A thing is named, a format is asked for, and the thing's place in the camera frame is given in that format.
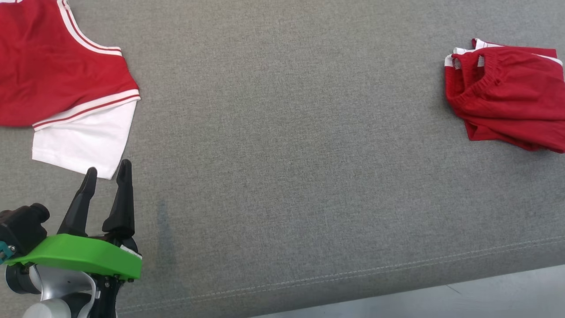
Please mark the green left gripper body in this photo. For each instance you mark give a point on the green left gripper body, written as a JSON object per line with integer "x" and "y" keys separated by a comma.
{"x": 84, "y": 256}

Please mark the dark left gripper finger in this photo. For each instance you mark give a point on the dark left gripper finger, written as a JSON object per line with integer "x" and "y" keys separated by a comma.
{"x": 79, "y": 205}
{"x": 121, "y": 203}

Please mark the red white basketball jersey shirt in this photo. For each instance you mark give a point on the red white basketball jersey shirt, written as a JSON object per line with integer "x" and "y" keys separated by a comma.
{"x": 44, "y": 66}

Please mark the red shorts with white stripe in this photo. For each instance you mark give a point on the red shorts with white stripe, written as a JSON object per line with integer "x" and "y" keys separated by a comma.
{"x": 507, "y": 97}

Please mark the grey fabric sofa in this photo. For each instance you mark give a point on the grey fabric sofa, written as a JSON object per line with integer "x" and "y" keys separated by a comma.
{"x": 287, "y": 154}

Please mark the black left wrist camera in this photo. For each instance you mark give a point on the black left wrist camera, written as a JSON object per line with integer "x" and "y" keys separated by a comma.
{"x": 24, "y": 225}

